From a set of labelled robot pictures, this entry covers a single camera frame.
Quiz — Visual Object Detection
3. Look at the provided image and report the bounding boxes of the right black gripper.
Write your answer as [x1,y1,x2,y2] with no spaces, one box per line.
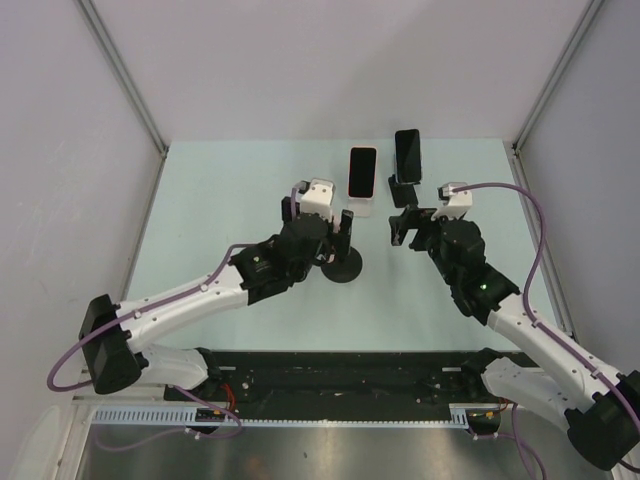
[389,204,465,285]

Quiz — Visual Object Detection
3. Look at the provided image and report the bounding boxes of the black round-base phone stand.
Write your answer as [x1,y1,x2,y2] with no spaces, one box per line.
[321,247,363,284]

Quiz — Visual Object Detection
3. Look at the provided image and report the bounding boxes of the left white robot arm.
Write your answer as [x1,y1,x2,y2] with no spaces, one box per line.
[79,210,354,400]

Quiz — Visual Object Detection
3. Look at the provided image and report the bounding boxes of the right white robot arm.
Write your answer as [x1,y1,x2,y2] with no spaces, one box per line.
[389,206,639,471]

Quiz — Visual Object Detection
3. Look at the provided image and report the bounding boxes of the black rectangular phone stand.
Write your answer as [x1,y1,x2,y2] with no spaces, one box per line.
[388,174,421,208]

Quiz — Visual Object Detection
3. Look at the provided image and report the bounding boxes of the white phone stand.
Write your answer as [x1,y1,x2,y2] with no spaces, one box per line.
[348,197,373,218]

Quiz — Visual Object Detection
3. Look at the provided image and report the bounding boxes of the pink-cased phone on stand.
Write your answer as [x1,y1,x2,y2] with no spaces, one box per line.
[347,146,377,199]

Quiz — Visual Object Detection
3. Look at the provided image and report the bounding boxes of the black phone on stand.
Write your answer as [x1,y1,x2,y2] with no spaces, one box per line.
[394,129,422,184]

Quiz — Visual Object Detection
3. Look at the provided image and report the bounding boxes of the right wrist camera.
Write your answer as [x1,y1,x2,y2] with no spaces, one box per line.
[432,182,473,221]

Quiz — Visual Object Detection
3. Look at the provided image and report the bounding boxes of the right aluminium frame post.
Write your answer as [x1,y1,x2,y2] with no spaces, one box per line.
[512,0,607,151]

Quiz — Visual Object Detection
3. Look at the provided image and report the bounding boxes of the aluminium frame post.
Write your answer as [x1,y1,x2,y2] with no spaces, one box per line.
[74,0,169,154]
[512,0,607,151]

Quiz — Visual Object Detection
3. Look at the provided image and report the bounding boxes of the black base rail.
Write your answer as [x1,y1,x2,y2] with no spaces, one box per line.
[191,351,500,420]

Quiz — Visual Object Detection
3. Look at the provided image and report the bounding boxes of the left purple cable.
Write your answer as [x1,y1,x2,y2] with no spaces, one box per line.
[48,182,311,451]

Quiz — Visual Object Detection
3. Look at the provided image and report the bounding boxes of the white slotted cable duct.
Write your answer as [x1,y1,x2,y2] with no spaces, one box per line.
[91,406,500,429]

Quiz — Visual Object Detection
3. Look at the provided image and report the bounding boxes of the left aluminium frame post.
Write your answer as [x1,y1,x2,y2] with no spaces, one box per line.
[74,0,169,154]

